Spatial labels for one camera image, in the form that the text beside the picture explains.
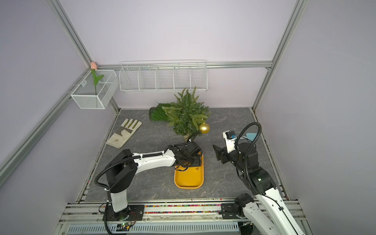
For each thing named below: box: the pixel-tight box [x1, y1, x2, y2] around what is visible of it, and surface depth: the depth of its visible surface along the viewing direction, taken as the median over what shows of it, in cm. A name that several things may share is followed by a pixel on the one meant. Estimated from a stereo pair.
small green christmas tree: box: [161, 86, 212, 139], surface depth 81 cm
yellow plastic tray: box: [173, 151, 205, 189], surface depth 84 cm
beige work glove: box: [105, 118, 143, 149], surface depth 107 cm
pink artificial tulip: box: [90, 61, 105, 96], surface depth 92 cm
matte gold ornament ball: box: [199, 122, 211, 134], surface depth 77 cm
